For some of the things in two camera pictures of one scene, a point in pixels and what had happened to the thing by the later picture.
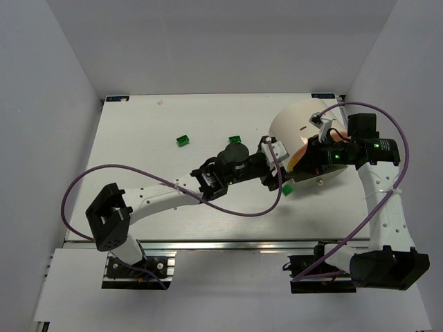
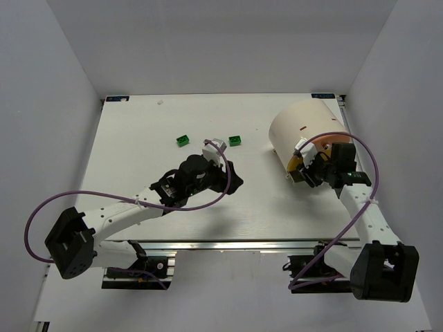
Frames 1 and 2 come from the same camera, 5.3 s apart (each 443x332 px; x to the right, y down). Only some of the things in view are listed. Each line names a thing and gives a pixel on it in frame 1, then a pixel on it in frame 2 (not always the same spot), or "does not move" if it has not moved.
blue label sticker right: x=323 y=95 does not move
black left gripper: x=271 y=171 → x=225 y=178
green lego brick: x=235 y=139 does not move
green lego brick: x=183 y=140 does not move
